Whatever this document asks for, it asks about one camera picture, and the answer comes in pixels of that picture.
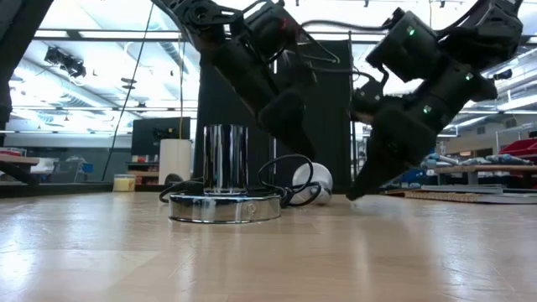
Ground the wooden shelf unit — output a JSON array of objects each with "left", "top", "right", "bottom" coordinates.
[{"left": 125, "top": 154, "right": 161, "bottom": 185}]

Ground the chrome lamp base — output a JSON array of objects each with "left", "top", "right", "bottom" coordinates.
[{"left": 169, "top": 123, "right": 282, "bottom": 224}]

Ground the black monitor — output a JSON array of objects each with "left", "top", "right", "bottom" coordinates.
[{"left": 131, "top": 117, "right": 191, "bottom": 157}]

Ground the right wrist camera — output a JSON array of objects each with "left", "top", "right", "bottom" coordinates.
[{"left": 350, "top": 77, "right": 385, "bottom": 125}]

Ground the white cylinder cup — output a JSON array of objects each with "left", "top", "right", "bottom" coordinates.
[{"left": 158, "top": 138, "right": 193, "bottom": 185}]

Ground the red storage bin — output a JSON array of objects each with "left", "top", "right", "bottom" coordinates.
[{"left": 498, "top": 138, "right": 537, "bottom": 159}]

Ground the wooden workbench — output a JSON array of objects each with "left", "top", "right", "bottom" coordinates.
[
  {"left": 434, "top": 164, "right": 537, "bottom": 185},
  {"left": 0, "top": 154, "right": 41, "bottom": 185}
]

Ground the white lightbulb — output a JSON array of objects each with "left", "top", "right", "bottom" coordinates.
[{"left": 291, "top": 162, "right": 334, "bottom": 206}]

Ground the black ceiling-mounted device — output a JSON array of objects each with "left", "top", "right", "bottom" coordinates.
[{"left": 44, "top": 45, "right": 87, "bottom": 79}]

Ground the black curtain panel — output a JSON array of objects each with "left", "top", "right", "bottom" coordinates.
[
  {"left": 274, "top": 39, "right": 352, "bottom": 194},
  {"left": 193, "top": 54, "right": 274, "bottom": 190}
]

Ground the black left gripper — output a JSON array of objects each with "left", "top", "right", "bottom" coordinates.
[{"left": 209, "top": 41, "right": 316, "bottom": 161}]

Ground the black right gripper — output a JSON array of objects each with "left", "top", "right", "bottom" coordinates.
[{"left": 346, "top": 62, "right": 498, "bottom": 201}]

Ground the yellow candle jar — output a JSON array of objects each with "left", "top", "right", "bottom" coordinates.
[{"left": 112, "top": 174, "right": 137, "bottom": 193}]

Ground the black lamp cord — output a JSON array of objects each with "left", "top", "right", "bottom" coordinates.
[{"left": 159, "top": 154, "right": 332, "bottom": 209}]

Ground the black hanging cable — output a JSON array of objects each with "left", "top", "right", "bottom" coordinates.
[{"left": 102, "top": 0, "right": 156, "bottom": 182}]

